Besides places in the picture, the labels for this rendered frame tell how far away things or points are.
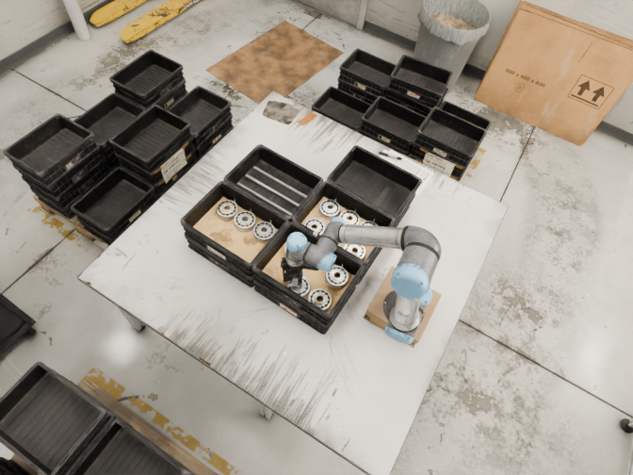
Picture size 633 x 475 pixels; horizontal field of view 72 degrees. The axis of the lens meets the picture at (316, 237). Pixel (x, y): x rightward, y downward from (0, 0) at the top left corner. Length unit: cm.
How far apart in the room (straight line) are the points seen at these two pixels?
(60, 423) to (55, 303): 100
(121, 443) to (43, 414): 35
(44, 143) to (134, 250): 116
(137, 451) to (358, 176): 167
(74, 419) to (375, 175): 181
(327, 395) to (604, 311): 222
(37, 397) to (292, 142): 178
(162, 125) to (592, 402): 317
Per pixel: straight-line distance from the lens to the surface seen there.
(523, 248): 350
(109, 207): 301
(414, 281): 137
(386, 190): 230
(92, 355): 288
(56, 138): 319
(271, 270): 197
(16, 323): 287
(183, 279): 213
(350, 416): 193
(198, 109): 332
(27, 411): 237
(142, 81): 343
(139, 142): 300
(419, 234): 146
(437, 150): 305
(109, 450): 232
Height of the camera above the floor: 257
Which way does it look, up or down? 57 degrees down
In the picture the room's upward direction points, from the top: 10 degrees clockwise
